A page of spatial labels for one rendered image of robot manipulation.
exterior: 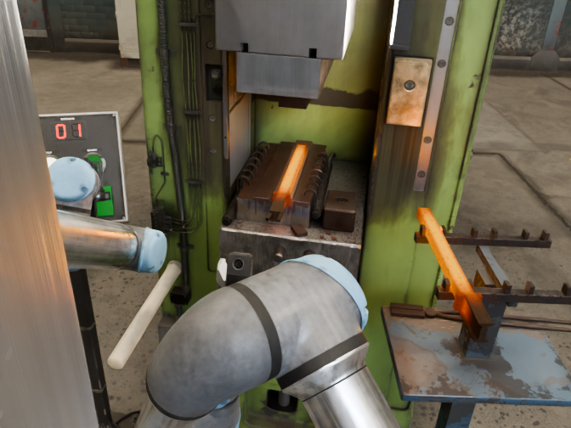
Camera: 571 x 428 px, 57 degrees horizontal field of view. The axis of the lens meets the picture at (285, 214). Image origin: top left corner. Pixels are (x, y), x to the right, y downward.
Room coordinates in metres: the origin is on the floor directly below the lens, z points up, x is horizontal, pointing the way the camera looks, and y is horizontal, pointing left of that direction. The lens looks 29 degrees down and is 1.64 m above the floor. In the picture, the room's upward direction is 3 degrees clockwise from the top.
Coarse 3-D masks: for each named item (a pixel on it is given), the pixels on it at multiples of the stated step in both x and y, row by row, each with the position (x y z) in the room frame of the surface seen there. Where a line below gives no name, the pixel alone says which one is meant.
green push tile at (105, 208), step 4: (104, 188) 1.17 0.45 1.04; (108, 188) 1.17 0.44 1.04; (112, 196) 1.17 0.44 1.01; (108, 200) 1.15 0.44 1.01; (112, 200) 1.16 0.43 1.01; (100, 204) 1.14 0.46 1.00; (104, 204) 1.15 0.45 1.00; (108, 204) 1.15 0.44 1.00; (112, 204) 1.15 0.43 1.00; (100, 208) 1.14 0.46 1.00; (104, 208) 1.14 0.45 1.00; (108, 208) 1.14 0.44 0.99; (112, 208) 1.15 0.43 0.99; (100, 212) 1.13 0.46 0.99; (104, 212) 1.14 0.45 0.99; (108, 212) 1.14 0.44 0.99; (112, 212) 1.14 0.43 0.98; (100, 216) 1.13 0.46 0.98; (104, 216) 1.13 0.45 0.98; (108, 216) 1.14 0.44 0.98
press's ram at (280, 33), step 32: (224, 0) 1.26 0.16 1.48; (256, 0) 1.25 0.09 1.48; (288, 0) 1.24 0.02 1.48; (320, 0) 1.23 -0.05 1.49; (352, 0) 1.38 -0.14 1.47; (224, 32) 1.26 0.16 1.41; (256, 32) 1.25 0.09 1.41; (288, 32) 1.24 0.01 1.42; (320, 32) 1.23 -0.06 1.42; (352, 32) 1.56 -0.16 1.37
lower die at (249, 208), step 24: (288, 144) 1.64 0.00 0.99; (312, 144) 1.65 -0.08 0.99; (264, 168) 1.46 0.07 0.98; (312, 168) 1.45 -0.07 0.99; (240, 192) 1.29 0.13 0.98; (264, 192) 1.28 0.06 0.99; (312, 192) 1.29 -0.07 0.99; (240, 216) 1.26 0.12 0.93; (264, 216) 1.25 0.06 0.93; (288, 216) 1.24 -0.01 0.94
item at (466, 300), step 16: (432, 224) 1.07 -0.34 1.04; (432, 240) 1.00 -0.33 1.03; (448, 256) 0.93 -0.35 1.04; (448, 272) 0.88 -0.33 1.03; (464, 288) 0.82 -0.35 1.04; (464, 304) 0.79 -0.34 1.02; (480, 304) 0.76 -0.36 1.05; (464, 320) 0.76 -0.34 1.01; (480, 320) 0.72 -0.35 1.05; (480, 336) 0.71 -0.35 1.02
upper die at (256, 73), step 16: (240, 64) 1.26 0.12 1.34; (256, 64) 1.25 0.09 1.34; (272, 64) 1.25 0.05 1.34; (288, 64) 1.24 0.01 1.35; (304, 64) 1.24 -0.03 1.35; (320, 64) 1.23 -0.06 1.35; (240, 80) 1.26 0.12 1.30; (256, 80) 1.25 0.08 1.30; (272, 80) 1.25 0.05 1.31; (288, 80) 1.24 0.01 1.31; (304, 80) 1.24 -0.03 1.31; (320, 80) 1.26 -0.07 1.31; (288, 96) 1.24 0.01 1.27; (304, 96) 1.23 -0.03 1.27
